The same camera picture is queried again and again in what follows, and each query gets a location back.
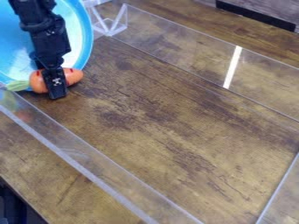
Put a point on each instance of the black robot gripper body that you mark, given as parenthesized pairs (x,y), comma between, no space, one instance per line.
(46,27)

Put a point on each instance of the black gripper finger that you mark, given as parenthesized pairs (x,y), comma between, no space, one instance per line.
(56,82)

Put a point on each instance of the orange toy carrot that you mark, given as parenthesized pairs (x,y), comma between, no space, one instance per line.
(36,83)

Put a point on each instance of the blue round tray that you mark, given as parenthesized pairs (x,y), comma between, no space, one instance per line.
(17,45)

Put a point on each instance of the black bar at table edge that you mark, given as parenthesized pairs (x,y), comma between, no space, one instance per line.
(277,22)

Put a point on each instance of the clear acrylic front wall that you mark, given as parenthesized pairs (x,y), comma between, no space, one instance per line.
(150,205)

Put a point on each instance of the clear acrylic wall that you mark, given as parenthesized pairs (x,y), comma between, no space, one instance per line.
(282,208)
(150,205)
(265,80)

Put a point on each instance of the clear acrylic back wall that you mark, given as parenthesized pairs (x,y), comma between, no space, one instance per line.
(265,80)

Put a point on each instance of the clear acrylic right wall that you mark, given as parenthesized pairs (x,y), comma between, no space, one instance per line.
(282,208)

